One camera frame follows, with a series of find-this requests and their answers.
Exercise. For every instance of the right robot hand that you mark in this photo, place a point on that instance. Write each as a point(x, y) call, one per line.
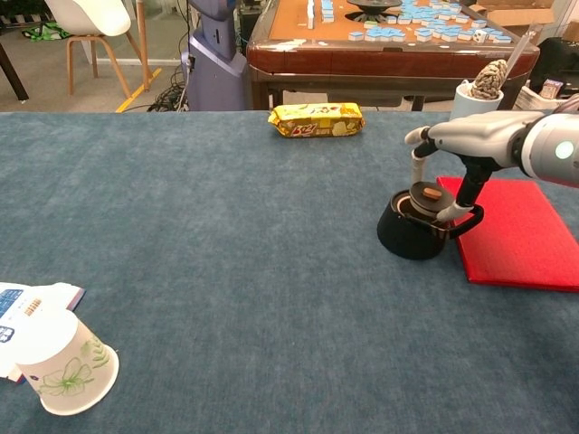
point(479, 135)

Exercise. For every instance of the white chair wooden legs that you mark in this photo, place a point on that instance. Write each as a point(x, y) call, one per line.
point(86, 18)

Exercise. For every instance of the white mahjong tile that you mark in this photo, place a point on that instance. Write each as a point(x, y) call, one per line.
point(481, 36)

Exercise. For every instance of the black teapot lid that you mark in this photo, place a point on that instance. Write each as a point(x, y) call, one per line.
point(441, 201)

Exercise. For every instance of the green bag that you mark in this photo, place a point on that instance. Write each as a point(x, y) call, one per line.
point(45, 31)

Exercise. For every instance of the cardboard box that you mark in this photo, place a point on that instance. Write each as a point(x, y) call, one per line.
point(515, 16)

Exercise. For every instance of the light blue cup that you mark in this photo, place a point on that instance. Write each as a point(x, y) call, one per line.
point(466, 106)

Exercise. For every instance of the black bag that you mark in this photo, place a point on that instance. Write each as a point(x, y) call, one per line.
point(561, 59)

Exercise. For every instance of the black teapot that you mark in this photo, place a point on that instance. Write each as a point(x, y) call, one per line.
point(407, 239)

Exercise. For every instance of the yellow biscuit packet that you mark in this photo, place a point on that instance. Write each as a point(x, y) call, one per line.
point(316, 122)

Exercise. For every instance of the red felt mat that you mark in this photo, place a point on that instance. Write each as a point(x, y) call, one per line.
point(520, 235)

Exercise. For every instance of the blue felt tablecloth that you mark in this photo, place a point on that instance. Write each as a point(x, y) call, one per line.
point(226, 226)

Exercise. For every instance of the grey braided cup filling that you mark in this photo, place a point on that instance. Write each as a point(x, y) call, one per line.
point(490, 79)

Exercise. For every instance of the brown mahjong table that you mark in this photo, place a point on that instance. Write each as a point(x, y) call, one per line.
point(362, 63)

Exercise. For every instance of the clear plastic stick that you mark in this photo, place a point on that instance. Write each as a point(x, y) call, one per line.
point(520, 47)

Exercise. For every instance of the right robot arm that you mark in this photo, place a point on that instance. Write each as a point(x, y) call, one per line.
point(543, 156)

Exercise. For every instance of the white flower paper cup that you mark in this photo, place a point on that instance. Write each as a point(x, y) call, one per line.
point(59, 361)

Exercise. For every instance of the dark table leg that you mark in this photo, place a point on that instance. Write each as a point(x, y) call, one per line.
point(13, 77)

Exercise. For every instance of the white wet wipes pack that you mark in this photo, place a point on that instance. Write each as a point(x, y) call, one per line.
point(27, 298)

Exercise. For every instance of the black mahjong table dome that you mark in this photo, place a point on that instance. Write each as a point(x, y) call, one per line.
point(373, 9)

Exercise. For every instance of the small colourful box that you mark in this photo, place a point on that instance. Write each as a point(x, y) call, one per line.
point(552, 88)

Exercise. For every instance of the standing mahjong tile row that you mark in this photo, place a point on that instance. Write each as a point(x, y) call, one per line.
point(311, 13)

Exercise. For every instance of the white basket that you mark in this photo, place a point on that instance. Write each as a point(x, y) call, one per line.
point(529, 100)

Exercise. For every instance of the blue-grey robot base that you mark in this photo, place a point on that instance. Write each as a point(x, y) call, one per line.
point(212, 77)

